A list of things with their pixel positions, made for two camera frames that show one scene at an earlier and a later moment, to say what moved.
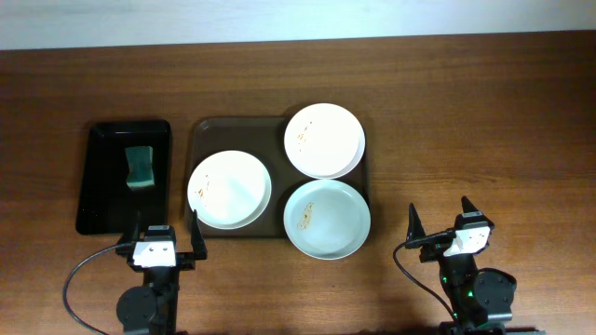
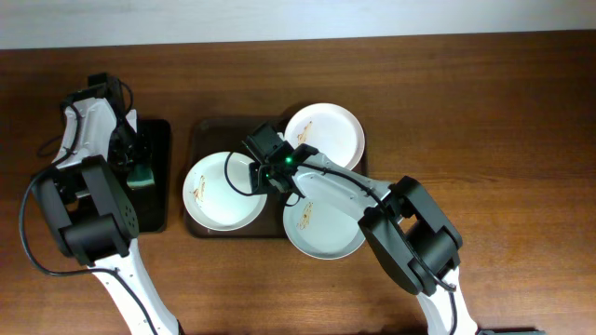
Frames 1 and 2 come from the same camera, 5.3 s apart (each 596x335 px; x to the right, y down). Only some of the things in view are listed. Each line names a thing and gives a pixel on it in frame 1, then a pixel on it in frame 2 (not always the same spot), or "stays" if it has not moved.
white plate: (324, 140) stays
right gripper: (428, 249) -> (260, 177)
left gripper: (187, 261) -> (135, 164)
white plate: (229, 190) stays
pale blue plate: (327, 220) stays
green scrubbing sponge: (141, 164) stays
